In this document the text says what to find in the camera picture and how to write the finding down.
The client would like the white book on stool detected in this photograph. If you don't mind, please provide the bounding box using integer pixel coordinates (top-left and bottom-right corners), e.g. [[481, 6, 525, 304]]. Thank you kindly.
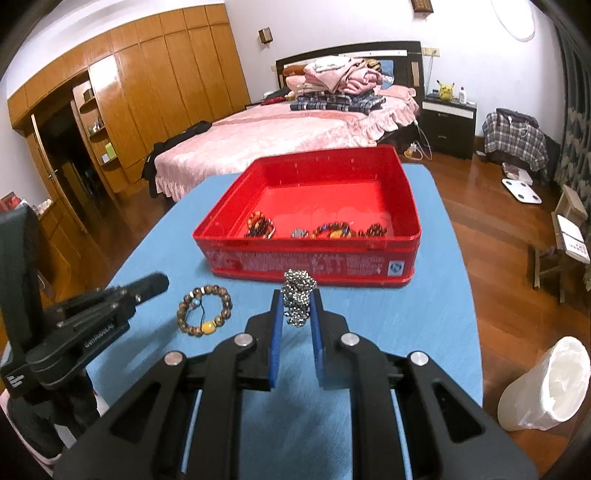
[[556, 214, 590, 265]]

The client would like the brown wooden bead bracelet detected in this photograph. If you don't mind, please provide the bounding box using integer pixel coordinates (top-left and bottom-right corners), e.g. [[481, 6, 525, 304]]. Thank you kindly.
[[175, 284, 233, 338]]

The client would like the small wooden stool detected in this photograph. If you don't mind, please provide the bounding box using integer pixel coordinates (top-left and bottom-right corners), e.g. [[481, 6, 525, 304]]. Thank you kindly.
[[533, 212, 590, 305]]

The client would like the dark floral curtain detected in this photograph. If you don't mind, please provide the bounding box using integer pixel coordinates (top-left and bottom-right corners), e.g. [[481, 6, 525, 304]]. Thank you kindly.
[[554, 17, 590, 201]]

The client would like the wall lamp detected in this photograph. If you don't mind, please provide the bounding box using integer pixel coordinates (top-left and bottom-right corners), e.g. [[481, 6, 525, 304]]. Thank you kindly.
[[259, 27, 273, 45], [411, 0, 434, 17]]

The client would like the blue table cloth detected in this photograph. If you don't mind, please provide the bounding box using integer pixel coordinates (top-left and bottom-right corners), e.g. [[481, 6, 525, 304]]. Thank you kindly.
[[85, 163, 485, 480]]

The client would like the black bed headboard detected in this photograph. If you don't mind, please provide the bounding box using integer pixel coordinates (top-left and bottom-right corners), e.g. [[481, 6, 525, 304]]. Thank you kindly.
[[274, 41, 425, 105]]

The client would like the red tin box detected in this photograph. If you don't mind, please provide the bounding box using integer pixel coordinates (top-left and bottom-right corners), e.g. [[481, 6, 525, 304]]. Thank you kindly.
[[192, 145, 422, 287]]

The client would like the multicolour bead bracelet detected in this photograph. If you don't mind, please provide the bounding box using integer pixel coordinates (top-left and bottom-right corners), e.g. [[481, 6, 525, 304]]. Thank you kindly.
[[310, 221, 359, 240]]

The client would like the plaid cloth covered chair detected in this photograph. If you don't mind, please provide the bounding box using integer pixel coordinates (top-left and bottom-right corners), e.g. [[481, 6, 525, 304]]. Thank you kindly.
[[482, 108, 549, 174]]

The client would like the white hanging cable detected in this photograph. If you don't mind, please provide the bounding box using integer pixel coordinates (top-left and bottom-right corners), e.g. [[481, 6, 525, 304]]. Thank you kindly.
[[496, 0, 539, 44]]

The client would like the pink covered bed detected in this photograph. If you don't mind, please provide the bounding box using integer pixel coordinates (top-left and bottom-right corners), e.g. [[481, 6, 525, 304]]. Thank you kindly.
[[152, 85, 419, 202]]

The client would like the left wall lamp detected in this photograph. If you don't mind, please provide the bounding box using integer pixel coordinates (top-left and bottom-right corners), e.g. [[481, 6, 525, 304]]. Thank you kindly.
[[259, 27, 273, 45]]

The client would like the pile of folded clothes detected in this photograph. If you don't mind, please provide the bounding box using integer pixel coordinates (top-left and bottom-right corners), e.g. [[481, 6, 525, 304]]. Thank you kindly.
[[283, 55, 392, 115]]

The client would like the black nightstand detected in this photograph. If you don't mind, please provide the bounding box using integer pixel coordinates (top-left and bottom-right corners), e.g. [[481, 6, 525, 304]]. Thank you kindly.
[[419, 95, 477, 160]]

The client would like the silver chain star pendant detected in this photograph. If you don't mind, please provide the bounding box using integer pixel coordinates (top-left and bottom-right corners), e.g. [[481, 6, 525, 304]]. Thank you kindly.
[[281, 269, 318, 328]]

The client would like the yellow pikachu plush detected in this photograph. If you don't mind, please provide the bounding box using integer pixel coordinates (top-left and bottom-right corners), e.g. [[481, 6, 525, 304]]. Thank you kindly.
[[437, 80, 455, 102]]

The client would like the black clothing on bed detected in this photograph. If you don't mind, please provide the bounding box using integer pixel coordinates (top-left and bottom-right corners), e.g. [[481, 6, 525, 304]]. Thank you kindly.
[[140, 120, 213, 199]]

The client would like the white bathroom scale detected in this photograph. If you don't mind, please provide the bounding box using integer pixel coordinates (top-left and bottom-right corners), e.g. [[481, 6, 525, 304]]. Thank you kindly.
[[502, 178, 542, 205]]

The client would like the white bottle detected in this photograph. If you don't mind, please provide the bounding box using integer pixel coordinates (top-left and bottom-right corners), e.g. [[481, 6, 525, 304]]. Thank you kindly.
[[458, 87, 467, 105]]

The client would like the white lined trash bin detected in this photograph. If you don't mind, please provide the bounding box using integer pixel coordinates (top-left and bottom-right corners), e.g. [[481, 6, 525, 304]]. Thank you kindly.
[[497, 336, 590, 431]]

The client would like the dark bead necklace yellow pendant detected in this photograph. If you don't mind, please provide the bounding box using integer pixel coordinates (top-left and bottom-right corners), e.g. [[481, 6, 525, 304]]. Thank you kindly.
[[245, 211, 276, 239]]

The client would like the wooden wardrobe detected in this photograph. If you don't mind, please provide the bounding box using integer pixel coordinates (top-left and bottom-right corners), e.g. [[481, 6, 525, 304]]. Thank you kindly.
[[7, 3, 250, 194]]

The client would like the right wall lamp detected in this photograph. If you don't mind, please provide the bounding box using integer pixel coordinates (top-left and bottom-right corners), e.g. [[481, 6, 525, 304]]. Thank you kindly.
[[411, 0, 434, 17]]

